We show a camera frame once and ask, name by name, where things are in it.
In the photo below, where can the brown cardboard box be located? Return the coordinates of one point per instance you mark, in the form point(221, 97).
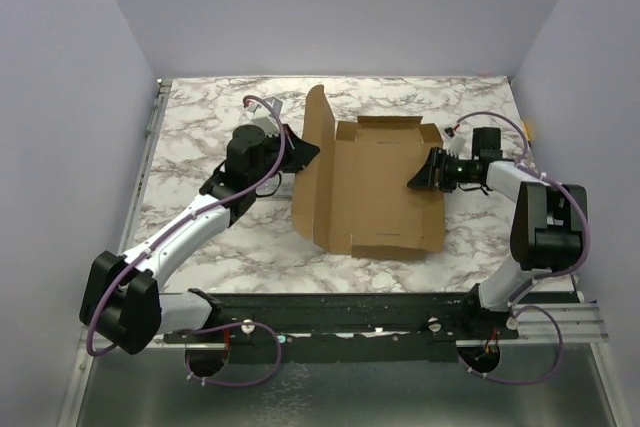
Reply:
point(354, 199)

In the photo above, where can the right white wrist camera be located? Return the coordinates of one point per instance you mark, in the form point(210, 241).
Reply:
point(456, 142)

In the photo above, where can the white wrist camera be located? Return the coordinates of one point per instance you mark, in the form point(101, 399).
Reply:
point(262, 117)
point(456, 142)

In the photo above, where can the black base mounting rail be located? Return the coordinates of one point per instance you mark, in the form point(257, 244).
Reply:
point(387, 327)

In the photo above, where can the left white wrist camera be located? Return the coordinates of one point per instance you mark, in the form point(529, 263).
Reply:
point(262, 117)

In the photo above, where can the clear plastic screw organizer box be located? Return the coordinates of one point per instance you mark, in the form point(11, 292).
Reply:
point(277, 187)

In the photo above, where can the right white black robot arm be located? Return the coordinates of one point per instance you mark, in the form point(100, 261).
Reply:
point(550, 234)

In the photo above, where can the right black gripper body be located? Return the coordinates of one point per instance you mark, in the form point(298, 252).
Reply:
point(437, 170)

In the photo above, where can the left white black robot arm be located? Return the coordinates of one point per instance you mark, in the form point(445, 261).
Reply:
point(123, 301)

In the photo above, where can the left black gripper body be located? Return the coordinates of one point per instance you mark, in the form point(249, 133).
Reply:
point(273, 148)

